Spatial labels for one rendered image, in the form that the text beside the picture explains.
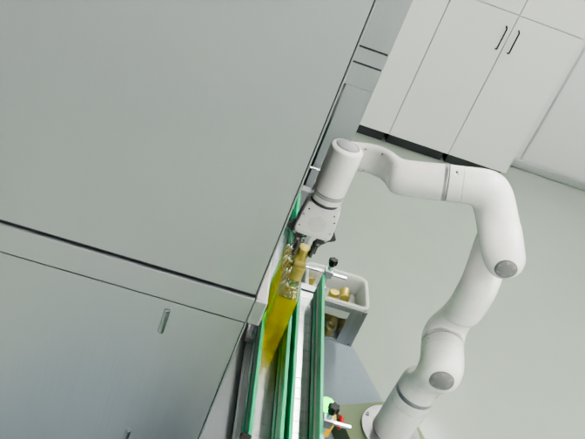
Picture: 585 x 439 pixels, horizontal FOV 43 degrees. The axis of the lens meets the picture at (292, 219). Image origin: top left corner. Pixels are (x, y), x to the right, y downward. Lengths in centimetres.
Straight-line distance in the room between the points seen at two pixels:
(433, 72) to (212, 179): 473
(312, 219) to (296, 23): 84
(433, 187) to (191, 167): 73
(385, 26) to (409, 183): 115
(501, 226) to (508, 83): 425
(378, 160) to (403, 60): 398
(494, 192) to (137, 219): 87
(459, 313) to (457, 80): 408
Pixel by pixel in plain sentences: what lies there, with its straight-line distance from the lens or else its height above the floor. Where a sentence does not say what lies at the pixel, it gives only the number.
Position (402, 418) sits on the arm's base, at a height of 95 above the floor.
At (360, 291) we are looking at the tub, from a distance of 257.
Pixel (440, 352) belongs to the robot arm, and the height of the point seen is 123.
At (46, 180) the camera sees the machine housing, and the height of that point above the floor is 168.
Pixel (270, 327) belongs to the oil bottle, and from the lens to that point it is 203.
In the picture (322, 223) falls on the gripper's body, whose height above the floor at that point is 145.
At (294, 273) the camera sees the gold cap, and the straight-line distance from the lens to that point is 193.
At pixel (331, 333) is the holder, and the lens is 252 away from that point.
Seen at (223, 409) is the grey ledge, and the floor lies 105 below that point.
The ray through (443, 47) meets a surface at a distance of 585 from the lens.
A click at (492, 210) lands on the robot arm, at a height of 167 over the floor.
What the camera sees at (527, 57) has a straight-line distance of 600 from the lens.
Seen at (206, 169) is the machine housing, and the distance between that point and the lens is 125.
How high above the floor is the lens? 242
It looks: 31 degrees down
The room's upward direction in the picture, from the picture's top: 22 degrees clockwise
